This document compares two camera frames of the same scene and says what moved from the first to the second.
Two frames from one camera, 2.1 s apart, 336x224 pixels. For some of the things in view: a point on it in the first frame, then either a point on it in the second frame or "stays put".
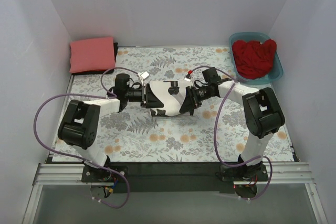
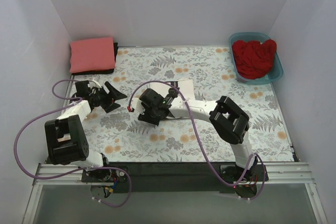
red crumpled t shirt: x=254 y=60 stays put
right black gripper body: x=193 y=96 to x=146 y=117
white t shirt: x=171 y=103 stays put
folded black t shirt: x=102 y=72 stays put
